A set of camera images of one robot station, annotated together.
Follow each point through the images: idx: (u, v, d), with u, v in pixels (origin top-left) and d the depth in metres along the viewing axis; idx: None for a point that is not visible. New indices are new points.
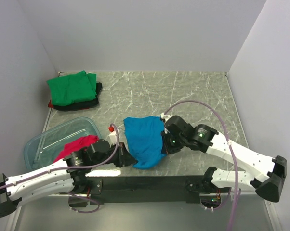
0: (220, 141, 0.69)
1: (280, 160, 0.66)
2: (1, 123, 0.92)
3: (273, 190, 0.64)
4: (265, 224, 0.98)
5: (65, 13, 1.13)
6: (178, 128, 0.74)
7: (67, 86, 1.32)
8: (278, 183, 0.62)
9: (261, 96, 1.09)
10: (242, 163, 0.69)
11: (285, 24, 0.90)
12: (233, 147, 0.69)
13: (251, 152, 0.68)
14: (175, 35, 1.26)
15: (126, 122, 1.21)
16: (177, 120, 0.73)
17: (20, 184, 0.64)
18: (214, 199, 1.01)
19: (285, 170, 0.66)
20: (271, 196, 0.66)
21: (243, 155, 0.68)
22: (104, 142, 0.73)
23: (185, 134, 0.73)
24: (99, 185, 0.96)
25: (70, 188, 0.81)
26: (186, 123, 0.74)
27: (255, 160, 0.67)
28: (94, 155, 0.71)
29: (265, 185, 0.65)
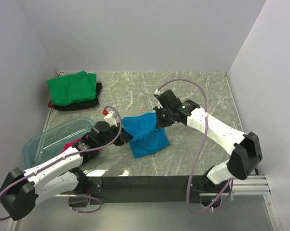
0: (199, 114, 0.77)
1: (250, 136, 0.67)
2: (0, 123, 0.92)
3: (236, 160, 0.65)
4: (265, 224, 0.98)
5: (65, 12, 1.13)
6: (166, 100, 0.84)
7: (67, 86, 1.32)
8: (241, 153, 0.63)
9: (261, 96, 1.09)
10: (214, 135, 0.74)
11: (286, 23, 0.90)
12: (208, 119, 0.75)
13: (224, 125, 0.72)
14: (176, 35, 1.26)
15: (126, 122, 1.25)
16: (167, 93, 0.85)
17: (41, 173, 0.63)
18: (214, 200, 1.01)
19: (256, 146, 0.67)
20: (237, 169, 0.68)
21: (215, 127, 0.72)
22: (102, 123, 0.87)
23: (172, 106, 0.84)
24: (99, 185, 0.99)
25: (74, 185, 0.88)
26: (175, 97, 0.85)
27: (225, 131, 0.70)
28: (98, 136, 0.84)
29: (231, 156, 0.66)
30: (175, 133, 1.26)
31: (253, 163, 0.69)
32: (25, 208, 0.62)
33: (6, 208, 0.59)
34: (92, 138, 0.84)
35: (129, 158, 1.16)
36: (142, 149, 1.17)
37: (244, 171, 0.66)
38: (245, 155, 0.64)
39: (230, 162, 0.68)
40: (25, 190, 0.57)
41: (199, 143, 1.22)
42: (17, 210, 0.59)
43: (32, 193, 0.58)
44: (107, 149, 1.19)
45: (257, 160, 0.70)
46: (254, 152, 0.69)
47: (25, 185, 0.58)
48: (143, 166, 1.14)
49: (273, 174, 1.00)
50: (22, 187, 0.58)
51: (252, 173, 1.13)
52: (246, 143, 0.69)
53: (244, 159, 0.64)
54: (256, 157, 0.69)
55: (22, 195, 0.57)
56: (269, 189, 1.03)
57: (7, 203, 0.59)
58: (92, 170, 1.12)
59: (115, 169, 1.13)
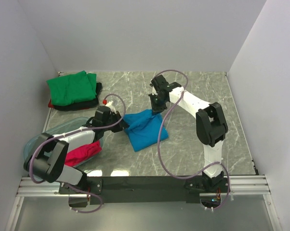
0: (177, 90, 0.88)
1: (214, 105, 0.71)
2: (0, 123, 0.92)
3: (199, 123, 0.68)
4: (265, 224, 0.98)
5: (66, 12, 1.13)
6: (157, 83, 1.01)
7: (67, 86, 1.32)
8: (202, 115, 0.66)
9: (261, 96, 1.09)
10: (186, 107, 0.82)
11: (286, 24, 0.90)
12: (184, 93, 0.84)
13: (196, 97, 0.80)
14: (176, 34, 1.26)
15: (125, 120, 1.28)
16: (159, 77, 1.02)
17: (68, 136, 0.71)
18: (214, 199, 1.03)
19: (218, 114, 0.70)
20: (203, 134, 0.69)
21: (187, 99, 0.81)
22: (105, 106, 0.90)
23: (161, 86, 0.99)
24: (99, 185, 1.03)
25: (75, 182, 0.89)
26: (164, 80, 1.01)
27: (194, 101, 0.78)
28: (103, 117, 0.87)
29: (197, 122, 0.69)
30: (175, 133, 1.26)
31: (220, 131, 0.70)
32: (58, 171, 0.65)
33: (42, 170, 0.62)
34: (97, 120, 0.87)
35: (129, 158, 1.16)
36: (138, 140, 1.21)
37: (208, 134, 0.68)
38: (206, 118, 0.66)
39: (197, 128, 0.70)
40: (60, 146, 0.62)
41: (199, 143, 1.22)
42: (54, 169, 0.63)
43: (66, 148, 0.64)
44: (107, 149, 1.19)
45: (222, 130, 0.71)
46: (218, 121, 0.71)
47: (60, 141, 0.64)
48: (143, 166, 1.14)
49: (273, 174, 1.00)
50: (57, 143, 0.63)
51: (252, 173, 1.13)
52: (212, 113, 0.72)
53: (206, 121, 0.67)
54: (221, 125, 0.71)
55: (59, 149, 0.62)
56: (269, 189, 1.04)
57: (41, 165, 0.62)
58: (92, 170, 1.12)
59: (115, 168, 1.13)
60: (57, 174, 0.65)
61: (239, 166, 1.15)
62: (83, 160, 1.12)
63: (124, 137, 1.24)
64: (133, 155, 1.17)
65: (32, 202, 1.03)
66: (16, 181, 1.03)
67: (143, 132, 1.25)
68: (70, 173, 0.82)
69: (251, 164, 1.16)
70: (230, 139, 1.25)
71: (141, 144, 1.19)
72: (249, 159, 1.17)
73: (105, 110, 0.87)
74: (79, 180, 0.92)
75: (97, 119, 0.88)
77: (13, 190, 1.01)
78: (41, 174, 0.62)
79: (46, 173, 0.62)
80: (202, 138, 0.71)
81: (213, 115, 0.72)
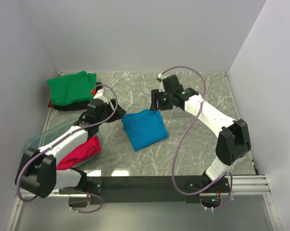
0: (195, 100, 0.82)
1: (240, 122, 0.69)
2: (0, 123, 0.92)
3: (223, 144, 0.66)
4: (265, 224, 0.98)
5: (65, 12, 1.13)
6: (170, 84, 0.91)
7: (67, 86, 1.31)
8: (228, 136, 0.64)
9: (261, 96, 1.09)
10: (207, 121, 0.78)
11: (286, 24, 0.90)
12: (204, 104, 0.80)
13: (217, 111, 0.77)
14: (176, 35, 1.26)
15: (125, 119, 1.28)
16: (172, 78, 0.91)
17: (56, 147, 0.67)
18: (214, 199, 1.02)
19: (243, 133, 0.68)
20: (224, 154, 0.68)
21: (207, 112, 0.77)
22: (96, 99, 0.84)
23: (175, 91, 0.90)
24: (99, 185, 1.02)
25: (75, 182, 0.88)
26: (178, 84, 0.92)
27: (216, 116, 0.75)
28: (96, 111, 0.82)
29: (220, 140, 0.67)
30: (175, 133, 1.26)
31: (243, 150, 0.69)
32: (49, 185, 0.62)
33: (32, 187, 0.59)
34: (89, 115, 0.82)
35: (129, 158, 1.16)
36: (138, 138, 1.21)
37: (230, 155, 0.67)
38: (231, 139, 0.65)
39: (218, 147, 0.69)
40: (48, 161, 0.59)
41: (199, 143, 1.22)
42: (45, 185, 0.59)
43: (55, 163, 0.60)
44: (107, 149, 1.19)
45: (245, 149, 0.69)
46: (242, 139, 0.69)
47: (47, 157, 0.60)
48: (143, 166, 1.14)
49: (273, 174, 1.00)
50: (44, 160, 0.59)
51: (252, 173, 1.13)
52: (235, 130, 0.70)
53: (230, 142, 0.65)
54: (244, 145, 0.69)
55: (47, 166, 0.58)
56: (269, 189, 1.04)
57: (29, 183, 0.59)
58: (92, 170, 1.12)
59: (115, 169, 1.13)
60: (48, 187, 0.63)
61: (239, 166, 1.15)
62: (83, 160, 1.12)
63: (124, 137, 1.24)
64: (133, 155, 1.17)
65: (32, 202, 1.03)
66: None
67: (143, 129, 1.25)
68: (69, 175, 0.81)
69: (251, 164, 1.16)
70: None
71: (141, 142, 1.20)
72: (249, 159, 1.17)
73: (97, 105, 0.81)
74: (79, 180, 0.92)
75: (90, 114, 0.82)
77: (13, 190, 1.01)
78: (32, 190, 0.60)
79: (35, 191, 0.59)
80: (221, 156, 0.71)
81: (236, 133, 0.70)
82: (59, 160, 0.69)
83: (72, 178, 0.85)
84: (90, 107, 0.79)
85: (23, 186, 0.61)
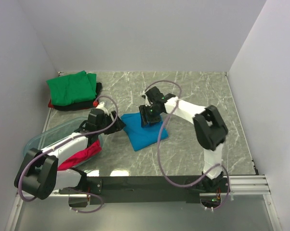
0: (173, 100, 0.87)
1: (210, 108, 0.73)
2: (0, 123, 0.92)
3: (198, 127, 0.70)
4: (265, 224, 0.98)
5: (65, 12, 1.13)
6: (152, 95, 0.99)
7: (67, 86, 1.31)
8: (200, 119, 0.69)
9: (261, 96, 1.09)
10: (183, 114, 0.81)
11: (286, 24, 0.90)
12: (179, 102, 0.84)
13: (192, 106, 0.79)
14: (176, 35, 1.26)
15: (125, 119, 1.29)
16: (152, 89, 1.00)
17: (58, 149, 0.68)
18: (214, 199, 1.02)
19: (216, 116, 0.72)
20: (203, 139, 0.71)
21: (183, 108, 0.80)
22: (97, 109, 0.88)
23: (156, 98, 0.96)
24: (99, 185, 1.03)
25: (74, 183, 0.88)
26: (159, 92, 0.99)
27: (191, 108, 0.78)
28: (97, 120, 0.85)
29: (195, 126, 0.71)
30: (175, 133, 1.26)
31: (220, 134, 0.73)
32: (49, 187, 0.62)
33: (32, 188, 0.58)
34: (90, 123, 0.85)
35: (129, 158, 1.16)
36: (138, 138, 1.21)
37: (208, 138, 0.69)
38: (204, 121, 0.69)
39: (196, 133, 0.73)
40: (50, 162, 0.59)
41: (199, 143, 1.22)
42: (45, 186, 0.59)
43: (56, 164, 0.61)
44: (107, 149, 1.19)
45: (223, 133, 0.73)
46: (217, 123, 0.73)
47: (49, 157, 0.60)
48: (143, 166, 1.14)
49: (273, 174, 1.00)
50: (46, 160, 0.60)
51: (252, 173, 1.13)
52: (209, 116, 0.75)
53: (204, 126, 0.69)
54: (220, 128, 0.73)
55: (49, 165, 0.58)
56: (269, 189, 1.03)
57: (30, 184, 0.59)
58: (92, 170, 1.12)
59: (115, 168, 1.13)
60: (48, 190, 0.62)
61: (239, 166, 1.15)
62: (83, 160, 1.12)
63: (124, 137, 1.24)
64: (133, 155, 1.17)
65: (32, 202, 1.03)
66: None
67: (143, 130, 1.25)
68: (69, 176, 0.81)
69: (251, 164, 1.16)
70: (230, 139, 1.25)
71: (141, 142, 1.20)
72: (249, 159, 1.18)
73: (98, 113, 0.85)
74: (79, 180, 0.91)
75: (90, 122, 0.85)
77: (13, 190, 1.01)
78: (32, 192, 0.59)
79: (36, 192, 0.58)
80: (202, 143, 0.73)
81: (211, 119, 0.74)
82: (60, 163, 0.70)
83: (72, 178, 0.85)
84: (92, 115, 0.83)
85: (23, 187, 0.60)
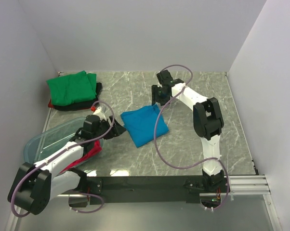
0: (179, 86, 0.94)
1: (212, 100, 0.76)
2: (0, 123, 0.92)
3: (196, 116, 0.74)
4: (266, 224, 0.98)
5: (65, 12, 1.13)
6: (162, 78, 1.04)
7: (67, 86, 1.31)
8: (199, 108, 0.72)
9: (261, 96, 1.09)
10: (185, 99, 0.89)
11: (286, 25, 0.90)
12: (185, 88, 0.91)
13: (196, 93, 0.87)
14: (176, 35, 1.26)
15: (125, 116, 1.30)
16: (164, 71, 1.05)
17: (51, 163, 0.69)
18: (214, 199, 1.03)
19: (215, 109, 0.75)
20: (199, 127, 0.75)
21: (187, 93, 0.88)
22: (92, 115, 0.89)
23: (164, 82, 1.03)
24: (99, 185, 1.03)
25: (73, 184, 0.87)
26: (169, 75, 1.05)
27: (193, 96, 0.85)
28: (92, 126, 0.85)
29: (194, 113, 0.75)
30: (175, 133, 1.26)
31: (216, 126, 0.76)
32: (42, 201, 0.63)
33: (26, 204, 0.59)
34: (85, 131, 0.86)
35: (129, 158, 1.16)
36: (139, 135, 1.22)
37: (204, 128, 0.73)
38: (203, 111, 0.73)
39: (194, 121, 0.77)
40: (43, 177, 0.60)
41: (199, 143, 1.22)
42: (37, 200, 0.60)
43: (49, 179, 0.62)
44: (107, 149, 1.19)
45: (219, 125, 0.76)
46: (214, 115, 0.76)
47: (42, 172, 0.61)
48: (143, 166, 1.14)
49: (273, 174, 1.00)
50: (38, 175, 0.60)
51: (252, 173, 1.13)
52: (210, 108, 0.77)
53: (202, 115, 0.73)
54: (217, 120, 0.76)
55: (42, 181, 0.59)
56: (269, 189, 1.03)
57: (23, 198, 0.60)
58: (92, 170, 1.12)
59: (115, 168, 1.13)
60: (41, 203, 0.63)
61: (239, 166, 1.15)
62: (83, 160, 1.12)
63: (124, 137, 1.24)
64: (133, 155, 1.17)
65: None
66: None
67: (143, 126, 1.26)
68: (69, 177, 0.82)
69: (251, 164, 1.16)
70: (230, 139, 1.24)
71: (142, 138, 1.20)
72: (249, 159, 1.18)
73: (94, 121, 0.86)
74: (78, 181, 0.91)
75: (86, 129, 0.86)
77: None
78: (25, 207, 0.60)
79: (29, 207, 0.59)
80: (197, 131, 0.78)
81: (211, 110, 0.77)
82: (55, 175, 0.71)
83: (72, 179, 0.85)
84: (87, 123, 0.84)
85: (16, 202, 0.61)
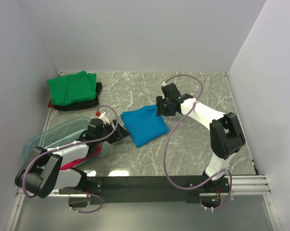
0: (189, 102, 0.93)
1: (229, 115, 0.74)
2: (0, 123, 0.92)
3: (214, 135, 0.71)
4: (265, 224, 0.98)
5: (65, 12, 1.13)
6: (168, 92, 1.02)
7: (67, 86, 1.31)
8: (217, 126, 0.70)
9: (262, 96, 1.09)
10: (198, 117, 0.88)
11: (286, 24, 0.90)
12: (196, 104, 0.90)
13: (208, 109, 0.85)
14: (176, 35, 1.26)
15: (124, 117, 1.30)
16: (170, 86, 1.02)
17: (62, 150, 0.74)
18: (214, 199, 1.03)
19: (234, 124, 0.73)
20: (218, 147, 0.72)
21: (199, 109, 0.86)
22: (97, 119, 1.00)
23: (172, 96, 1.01)
24: (99, 185, 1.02)
25: (74, 183, 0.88)
26: (175, 90, 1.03)
27: (206, 112, 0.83)
28: (95, 130, 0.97)
29: (212, 132, 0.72)
30: (175, 133, 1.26)
31: (237, 144, 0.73)
32: (49, 186, 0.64)
33: (34, 185, 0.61)
34: (89, 133, 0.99)
35: (129, 158, 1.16)
36: (139, 136, 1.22)
37: (223, 147, 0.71)
38: (221, 130, 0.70)
39: (212, 140, 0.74)
40: (55, 160, 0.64)
41: (199, 143, 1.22)
42: (46, 183, 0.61)
43: (60, 163, 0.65)
44: (107, 149, 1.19)
45: (240, 142, 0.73)
46: (234, 132, 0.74)
47: (54, 155, 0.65)
48: (143, 166, 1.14)
49: (273, 174, 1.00)
50: (51, 158, 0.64)
51: (252, 173, 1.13)
52: (227, 123, 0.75)
53: (221, 134, 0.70)
54: (237, 137, 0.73)
55: (54, 163, 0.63)
56: (269, 189, 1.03)
57: (31, 180, 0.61)
58: (92, 170, 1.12)
59: (115, 168, 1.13)
60: (48, 189, 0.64)
61: (239, 166, 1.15)
62: (83, 160, 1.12)
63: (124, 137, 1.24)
64: (133, 155, 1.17)
65: (32, 202, 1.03)
66: None
67: (143, 126, 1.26)
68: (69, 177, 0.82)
69: (251, 164, 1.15)
70: None
71: (141, 139, 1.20)
72: (249, 159, 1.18)
73: (97, 124, 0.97)
74: (78, 181, 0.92)
75: (90, 132, 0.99)
77: (13, 190, 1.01)
78: (33, 189, 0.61)
79: (37, 188, 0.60)
80: (217, 151, 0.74)
81: (229, 125, 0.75)
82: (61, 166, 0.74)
83: (73, 176, 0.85)
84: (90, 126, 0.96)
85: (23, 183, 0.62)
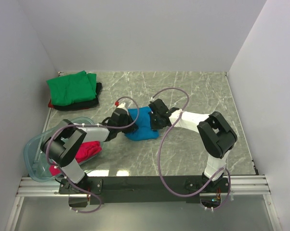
0: (177, 113, 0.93)
1: (214, 114, 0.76)
2: (0, 123, 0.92)
3: (204, 136, 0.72)
4: (265, 224, 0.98)
5: (65, 12, 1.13)
6: (156, 107, 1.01)
7: (67, 86, 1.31)
8: (204, 127, 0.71)
9: (261, 96, 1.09)
10: (186, 123, 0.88)
11: (286, 25, 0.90)
12: (182, 112, 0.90)
13: (194, 114, 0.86)
14: (176, 35, 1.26)
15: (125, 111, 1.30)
16: (157, 101, 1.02)
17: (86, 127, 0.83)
18: (214, 199, 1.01)
19: (220, 122, 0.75)
20: (212, 147, 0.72)
21: (186, 117, 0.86)
22: (121, 109, 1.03)
23: (160, 111, 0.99)
24: (99, 185, 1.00)
25: (75, 178, 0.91)
26: (163, 105, 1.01)
27: (194, 117, 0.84)
28: (118, 118, 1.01)
29: (202, 134, 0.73)
30: (175, 133, 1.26)
31: (229, 140, 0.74)
32: (69, 157, 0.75)
33: (57, 152, 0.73)
34: (112, 121, 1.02)
35: (129, 158, 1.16)
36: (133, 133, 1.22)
37: (217, 145, 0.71)
38: (209, 128, 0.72)
39: (204, 142, 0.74)
40: (79, 133, 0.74)
41: (199, 143, 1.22)
42: (68, 153, 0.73)
43: (82, 138, 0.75)
44: (107, 149, 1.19)
45: (231, 138, 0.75)
46: (223, 128, 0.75)
47: (78, 130, 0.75)
48: (143, 166, 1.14)
49: (273, 174, 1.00)
50: (76, 131, 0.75)
51: (252, 173, 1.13)
52: (215, 123, 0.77)
53: (210, 132, 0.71)
54: (228, 133, 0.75)
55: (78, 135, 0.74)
56: (269, 189, 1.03)
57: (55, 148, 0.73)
58: (92, 170, 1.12)
59: (116, 168, 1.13)
60: (68, 160, 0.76)
61: (239, 166, 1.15)
62: (83, 160, 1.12)
63: (124, 137, 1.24)
64: (133, 155, 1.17)
65: (32, 202, 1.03)
66: (16, 181, 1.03)
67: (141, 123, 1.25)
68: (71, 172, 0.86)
69: (251, 164, 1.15)
70: None
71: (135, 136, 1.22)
72: (249, 159, 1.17)
73: (121, 113, 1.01)
74: (81, 178, 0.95)
75: (112, 120, 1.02)
77: (13, 190, 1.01)
78: (56, 156, 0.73)
79: (59, 156, 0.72)
80: (212, 152, 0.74)
81: (217, 125, 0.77)
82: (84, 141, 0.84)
83: (78, 170, 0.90)
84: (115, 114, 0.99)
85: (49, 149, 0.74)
